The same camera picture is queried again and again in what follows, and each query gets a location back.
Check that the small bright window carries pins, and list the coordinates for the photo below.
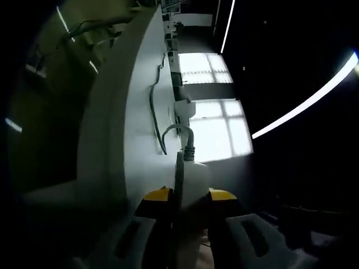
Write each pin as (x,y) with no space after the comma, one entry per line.
(204,68)

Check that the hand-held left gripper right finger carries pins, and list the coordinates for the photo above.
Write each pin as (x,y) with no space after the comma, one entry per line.
(246,238)

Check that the grey table mounting bracket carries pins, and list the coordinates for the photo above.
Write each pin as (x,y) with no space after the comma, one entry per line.
(179,173)

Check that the white power strip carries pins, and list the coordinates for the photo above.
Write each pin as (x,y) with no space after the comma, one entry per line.
(196,182)

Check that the white box-shaped device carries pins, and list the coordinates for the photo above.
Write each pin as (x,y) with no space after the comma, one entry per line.
(185,112)

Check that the large bright window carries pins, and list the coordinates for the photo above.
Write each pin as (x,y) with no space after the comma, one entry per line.
(218,131)

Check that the long ceiling light strip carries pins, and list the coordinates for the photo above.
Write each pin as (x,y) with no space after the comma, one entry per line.
(308,103)

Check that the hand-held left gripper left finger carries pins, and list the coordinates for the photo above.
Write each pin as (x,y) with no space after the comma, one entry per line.
(140,235)

